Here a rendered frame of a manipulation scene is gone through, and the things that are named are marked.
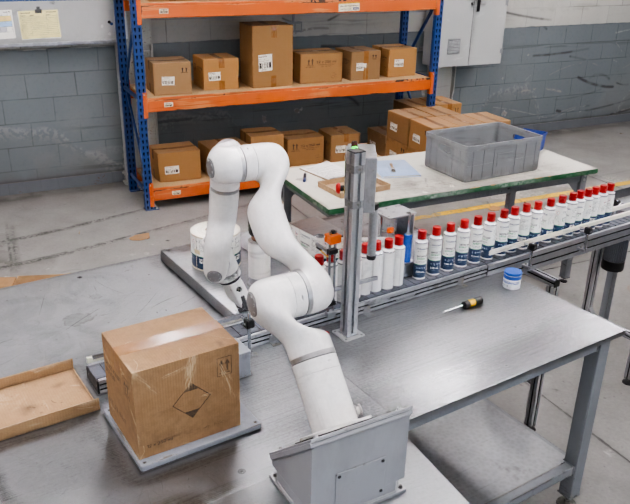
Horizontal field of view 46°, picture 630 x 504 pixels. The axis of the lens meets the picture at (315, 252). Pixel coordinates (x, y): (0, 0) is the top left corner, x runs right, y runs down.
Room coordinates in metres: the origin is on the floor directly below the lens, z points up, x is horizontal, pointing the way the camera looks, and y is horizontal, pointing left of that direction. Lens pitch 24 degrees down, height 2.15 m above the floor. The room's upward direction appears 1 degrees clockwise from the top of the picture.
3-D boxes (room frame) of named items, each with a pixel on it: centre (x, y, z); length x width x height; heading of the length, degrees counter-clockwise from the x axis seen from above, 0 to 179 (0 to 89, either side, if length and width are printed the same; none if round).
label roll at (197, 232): (2.78, 0.40, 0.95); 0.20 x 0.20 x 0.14
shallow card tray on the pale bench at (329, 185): (4.01, -0.21, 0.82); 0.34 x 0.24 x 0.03; 122
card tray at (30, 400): (1.85, 0.82, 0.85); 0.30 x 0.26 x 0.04; 124
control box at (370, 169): (2.39, -0.14, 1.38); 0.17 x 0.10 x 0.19; 179
